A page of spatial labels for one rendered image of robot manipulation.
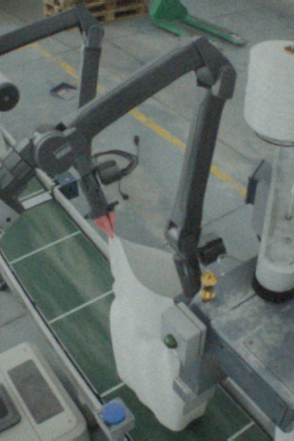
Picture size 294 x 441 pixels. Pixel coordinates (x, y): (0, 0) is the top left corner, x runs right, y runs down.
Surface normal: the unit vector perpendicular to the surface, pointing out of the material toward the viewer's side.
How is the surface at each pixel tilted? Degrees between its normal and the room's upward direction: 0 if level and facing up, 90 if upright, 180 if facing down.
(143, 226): 0
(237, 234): 0
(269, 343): 0
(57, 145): 75
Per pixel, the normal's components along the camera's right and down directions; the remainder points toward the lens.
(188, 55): 0.22, 0.47
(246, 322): -0.01, -0.75
